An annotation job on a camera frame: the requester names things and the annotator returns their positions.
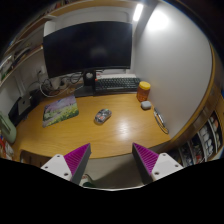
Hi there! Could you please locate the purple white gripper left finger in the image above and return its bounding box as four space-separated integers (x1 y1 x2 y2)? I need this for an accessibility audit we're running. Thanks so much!
42 144 91 185

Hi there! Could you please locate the black monitor stand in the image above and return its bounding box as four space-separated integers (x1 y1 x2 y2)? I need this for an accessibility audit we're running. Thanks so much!
74 70 96 97

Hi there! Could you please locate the wooden side shelf unit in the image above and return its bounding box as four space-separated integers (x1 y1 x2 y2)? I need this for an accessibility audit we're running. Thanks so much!
164 46 224 167

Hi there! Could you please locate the pale green appliance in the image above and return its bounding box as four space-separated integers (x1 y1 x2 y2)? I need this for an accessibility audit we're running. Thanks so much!
0 111 17 144

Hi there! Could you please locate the white power strip with cables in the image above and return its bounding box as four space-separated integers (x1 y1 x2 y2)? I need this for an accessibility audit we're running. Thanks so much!
39 73 83 98

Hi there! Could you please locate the orange plastic jar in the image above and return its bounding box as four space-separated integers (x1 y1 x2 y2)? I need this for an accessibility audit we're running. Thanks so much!
137 81 151 102

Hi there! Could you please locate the dark mechanical keyboard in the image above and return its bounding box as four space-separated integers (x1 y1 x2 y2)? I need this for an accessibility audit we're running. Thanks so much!
95 78 140 93

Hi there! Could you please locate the black computer monitor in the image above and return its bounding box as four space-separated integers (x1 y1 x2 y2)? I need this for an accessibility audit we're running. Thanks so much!
43 21 132 78

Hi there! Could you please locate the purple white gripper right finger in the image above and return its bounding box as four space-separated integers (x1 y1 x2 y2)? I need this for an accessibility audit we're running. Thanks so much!
132 143 182 185

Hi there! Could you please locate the transparent computer mouse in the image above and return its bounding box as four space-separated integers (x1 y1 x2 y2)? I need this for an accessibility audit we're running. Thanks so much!
94 109 112 125

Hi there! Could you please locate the silver mini computer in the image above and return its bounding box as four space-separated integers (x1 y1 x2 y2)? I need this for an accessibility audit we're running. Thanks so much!
18 94 31 115

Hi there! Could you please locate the floral landscape mouse pad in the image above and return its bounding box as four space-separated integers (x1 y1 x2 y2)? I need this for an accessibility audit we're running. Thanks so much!
42 95 79 127

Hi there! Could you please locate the small grey earbuds case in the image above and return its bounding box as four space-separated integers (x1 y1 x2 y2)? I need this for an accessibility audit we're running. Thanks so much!
141 101 152 110

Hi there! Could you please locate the coiled cable on desk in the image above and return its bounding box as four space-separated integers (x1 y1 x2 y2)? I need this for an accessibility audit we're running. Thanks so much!
153 107 170 135

